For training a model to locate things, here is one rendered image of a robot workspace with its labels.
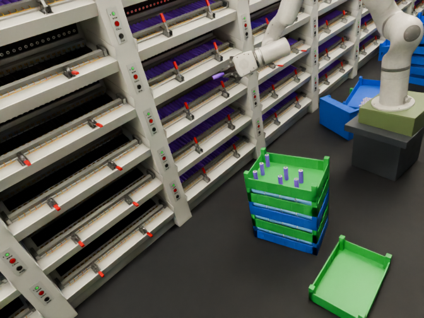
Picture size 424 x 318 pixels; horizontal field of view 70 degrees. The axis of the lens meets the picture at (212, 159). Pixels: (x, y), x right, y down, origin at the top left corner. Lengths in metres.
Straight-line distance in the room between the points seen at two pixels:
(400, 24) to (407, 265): 0.99
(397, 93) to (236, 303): 1.21
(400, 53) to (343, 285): 1.02
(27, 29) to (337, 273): 1.42
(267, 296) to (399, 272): 0.53
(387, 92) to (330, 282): 0.93
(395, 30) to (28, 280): 1.77
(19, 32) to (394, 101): 1.57
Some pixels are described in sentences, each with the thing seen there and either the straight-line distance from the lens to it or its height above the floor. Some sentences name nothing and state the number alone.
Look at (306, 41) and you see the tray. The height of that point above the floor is 0.55.
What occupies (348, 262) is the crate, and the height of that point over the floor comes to 0.00.
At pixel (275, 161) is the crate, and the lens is 1.44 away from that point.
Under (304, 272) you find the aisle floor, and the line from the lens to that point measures 1.43.
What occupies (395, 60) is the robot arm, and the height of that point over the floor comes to 0.61.
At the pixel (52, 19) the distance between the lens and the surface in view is 1.18.
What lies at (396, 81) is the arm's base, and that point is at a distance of 1.71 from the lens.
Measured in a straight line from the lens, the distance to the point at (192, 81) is 1.49.
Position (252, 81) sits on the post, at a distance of 1.82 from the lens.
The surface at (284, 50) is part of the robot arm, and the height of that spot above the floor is 0.74.
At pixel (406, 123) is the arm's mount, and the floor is 0.34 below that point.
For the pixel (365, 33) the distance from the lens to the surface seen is 3.22.
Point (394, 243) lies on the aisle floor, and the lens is 1.58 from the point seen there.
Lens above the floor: 1.18
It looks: 34 degrees down
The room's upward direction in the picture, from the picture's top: 14 degrees counter-clockwise
